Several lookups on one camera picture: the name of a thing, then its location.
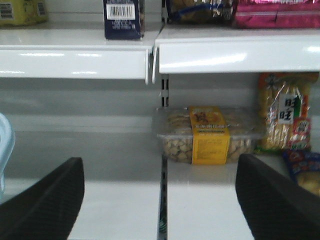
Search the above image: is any blue snack bag lower right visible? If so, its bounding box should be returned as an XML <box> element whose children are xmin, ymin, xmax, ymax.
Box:
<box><xmin>282</xmin><ymin>150</ymin><xmax>320</xmax><ymax>197</ymax></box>

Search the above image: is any pink snack package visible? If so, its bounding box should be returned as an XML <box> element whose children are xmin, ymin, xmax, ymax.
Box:
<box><xmin>233</xmin><ymin>0</ymin><xmax>320</xmax><ymax>29</ymax></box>

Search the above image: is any white supermarket shelving unit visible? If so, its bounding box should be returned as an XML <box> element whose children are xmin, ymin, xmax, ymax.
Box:
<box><xmin>0</xmin><ymin>0</ymin><xmax>320</xmax><ymax>240</ymax></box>

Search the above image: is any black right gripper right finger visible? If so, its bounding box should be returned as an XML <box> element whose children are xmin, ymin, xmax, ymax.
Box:
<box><xmin>235</xmin><ymin>153</ymin><xmax>320</xmax><ymax>240</ymax></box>

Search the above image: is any orange rice cracker bag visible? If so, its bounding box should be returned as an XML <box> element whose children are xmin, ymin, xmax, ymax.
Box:
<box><xmin>256</xmin><ymin>72</ymin><xmax>319</xmax><ymax>153</ymax></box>

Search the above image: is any light blue plastic basket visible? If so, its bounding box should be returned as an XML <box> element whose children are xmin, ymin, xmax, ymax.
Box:
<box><xmin>0</xmin><ymin>113</ymin><xmax>16</xmax><ymax>198</ymax></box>

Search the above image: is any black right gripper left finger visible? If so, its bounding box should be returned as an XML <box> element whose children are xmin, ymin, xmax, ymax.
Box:
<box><xmin>0</xmin><ymin>157</ymin><xmax>85</xmax><ymax>240</ymax></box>

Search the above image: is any blue cracker bag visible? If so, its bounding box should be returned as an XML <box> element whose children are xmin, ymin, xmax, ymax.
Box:
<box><xmin>165</xmin><ymin>0</ymin><xmax>238</xmax><ymax>25</ymax></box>

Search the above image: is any yellow pear drink bottle right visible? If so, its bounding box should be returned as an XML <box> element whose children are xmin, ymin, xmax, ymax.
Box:
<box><xmin>0</xmin><ymin>0</ymin><xmax>49</xmax><ymax>27</ymax></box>

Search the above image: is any blue chocolate cookie box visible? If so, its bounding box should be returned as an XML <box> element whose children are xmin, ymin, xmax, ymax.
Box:
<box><xmin>103</xmin><ymin>0</ymin><xmax>145</xmax><ymax>40</ymax></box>

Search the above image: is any clear cookie tub yellow label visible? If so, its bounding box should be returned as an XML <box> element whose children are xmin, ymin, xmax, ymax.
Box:
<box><xmin>152</xmin><ymin>106</ymin><xmax>265</xmax><ymax>165</ymax></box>

